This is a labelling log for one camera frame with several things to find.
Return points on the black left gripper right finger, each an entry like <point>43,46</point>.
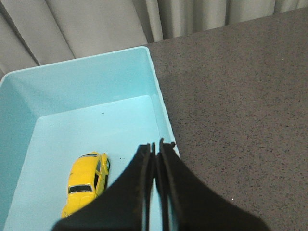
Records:
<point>187,204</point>

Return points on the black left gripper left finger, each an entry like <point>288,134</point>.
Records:
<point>125,205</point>

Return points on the yellow toy beetle car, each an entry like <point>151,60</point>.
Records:
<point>86,181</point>

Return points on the light blue storage box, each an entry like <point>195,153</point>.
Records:
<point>52,114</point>

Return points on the grey pleated curtain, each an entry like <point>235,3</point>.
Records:
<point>38,32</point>

